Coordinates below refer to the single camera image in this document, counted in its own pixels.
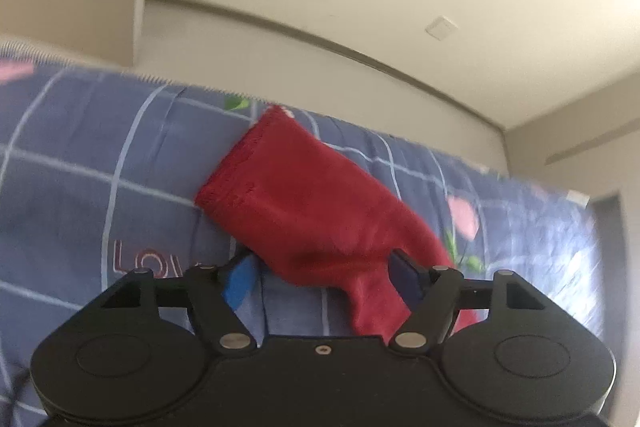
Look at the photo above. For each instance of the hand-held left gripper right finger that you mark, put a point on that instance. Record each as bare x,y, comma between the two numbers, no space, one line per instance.
400,271

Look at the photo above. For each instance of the red knit garment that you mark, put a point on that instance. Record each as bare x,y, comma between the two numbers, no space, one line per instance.
320,212

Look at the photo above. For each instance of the white wall switch plate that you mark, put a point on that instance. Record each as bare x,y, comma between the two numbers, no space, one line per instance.
441,27

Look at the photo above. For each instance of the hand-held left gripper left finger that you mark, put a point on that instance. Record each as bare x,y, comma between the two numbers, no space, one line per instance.
241,279

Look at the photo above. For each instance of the blue checked floral blanket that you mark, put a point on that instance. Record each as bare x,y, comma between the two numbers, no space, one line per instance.
90,157

